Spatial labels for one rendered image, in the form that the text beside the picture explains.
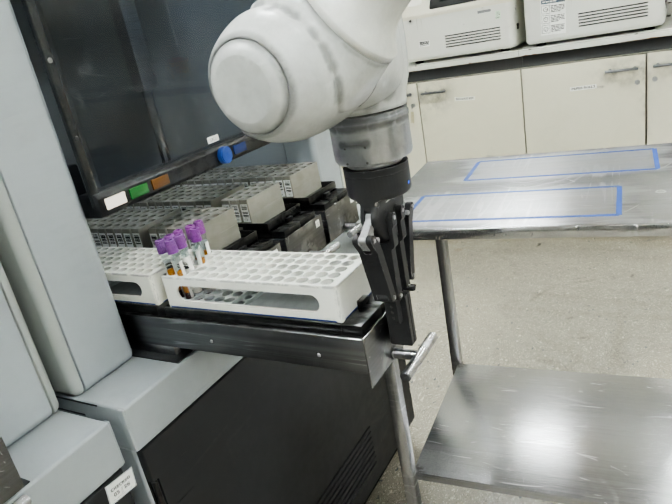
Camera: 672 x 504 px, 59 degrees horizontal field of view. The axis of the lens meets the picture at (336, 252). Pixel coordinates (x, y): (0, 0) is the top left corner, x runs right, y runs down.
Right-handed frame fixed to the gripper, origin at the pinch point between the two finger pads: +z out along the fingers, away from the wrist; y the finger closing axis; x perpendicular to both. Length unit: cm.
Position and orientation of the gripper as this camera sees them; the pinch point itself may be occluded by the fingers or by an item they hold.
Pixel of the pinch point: (400, 318)
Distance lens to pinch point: 75.6
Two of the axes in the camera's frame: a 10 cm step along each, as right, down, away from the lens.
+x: 8.6, 0.2, -5.0
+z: 1.8, 9.2, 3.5
